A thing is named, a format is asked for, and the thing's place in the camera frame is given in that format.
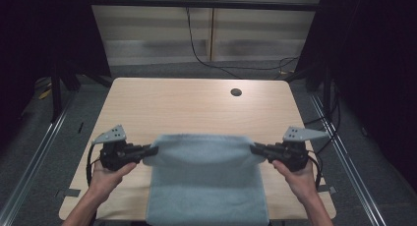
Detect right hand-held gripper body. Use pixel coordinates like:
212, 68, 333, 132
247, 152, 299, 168
270, 126, 330, 173

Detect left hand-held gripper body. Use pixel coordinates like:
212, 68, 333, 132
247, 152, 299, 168
91, 124, 146, 172

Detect light blue towel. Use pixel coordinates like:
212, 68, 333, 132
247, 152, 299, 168
143, 133, 270, 226

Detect person's left hand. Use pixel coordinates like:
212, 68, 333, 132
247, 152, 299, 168
88, 161, 138, 204

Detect person's right hand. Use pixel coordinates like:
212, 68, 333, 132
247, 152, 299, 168
271, 159, 320, 205

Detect grey tape strip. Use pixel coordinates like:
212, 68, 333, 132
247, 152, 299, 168
319, 184, 337, 196
63, 188, 82, 198

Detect black metal stand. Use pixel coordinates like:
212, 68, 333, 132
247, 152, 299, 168
322, 64, 334, 120
49, 63, 64, 124

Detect yellow floor object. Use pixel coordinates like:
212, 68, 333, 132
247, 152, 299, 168
36, 87, 53, 101

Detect dark curtain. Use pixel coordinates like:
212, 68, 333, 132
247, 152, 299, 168
294, 0, 417, 196
0, 0, 112, 151

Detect black horizontal metal bar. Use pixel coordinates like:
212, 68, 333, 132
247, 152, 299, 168
88, 0, 322, 13

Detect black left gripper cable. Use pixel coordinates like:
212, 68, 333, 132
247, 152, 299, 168
85, 142, 103, 189

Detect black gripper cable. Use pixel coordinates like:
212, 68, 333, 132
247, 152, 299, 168
85, 142, 103, 189
306, 149, 325, 192

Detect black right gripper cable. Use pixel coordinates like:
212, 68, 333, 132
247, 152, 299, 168
306, 149, 325, 192

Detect metal floor rail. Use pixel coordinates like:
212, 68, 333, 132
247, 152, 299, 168
309, 92, 390, 226
0, 87, 79, 226

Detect black floor cables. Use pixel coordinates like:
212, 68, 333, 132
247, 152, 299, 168
302, 84, 342, 155

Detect black hanging power cable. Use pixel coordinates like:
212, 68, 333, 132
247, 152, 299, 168
184, 6, 300, 81

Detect thin wooden wall strip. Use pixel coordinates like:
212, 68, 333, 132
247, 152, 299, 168
208, 0, 216, 62

